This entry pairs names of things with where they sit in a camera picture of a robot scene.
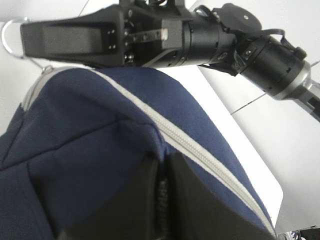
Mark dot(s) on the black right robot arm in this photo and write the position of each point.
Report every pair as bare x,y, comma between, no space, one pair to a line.
231,40

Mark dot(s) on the navy and white lunch bag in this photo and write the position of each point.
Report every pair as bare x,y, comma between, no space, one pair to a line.
79,136

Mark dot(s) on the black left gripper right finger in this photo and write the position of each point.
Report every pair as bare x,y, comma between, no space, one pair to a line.
195,212

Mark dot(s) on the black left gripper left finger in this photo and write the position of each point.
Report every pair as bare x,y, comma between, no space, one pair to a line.
130,215

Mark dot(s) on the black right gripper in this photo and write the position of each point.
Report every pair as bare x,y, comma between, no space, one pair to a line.
158,36

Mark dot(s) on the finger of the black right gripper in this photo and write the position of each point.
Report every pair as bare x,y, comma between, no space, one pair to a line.
95,40

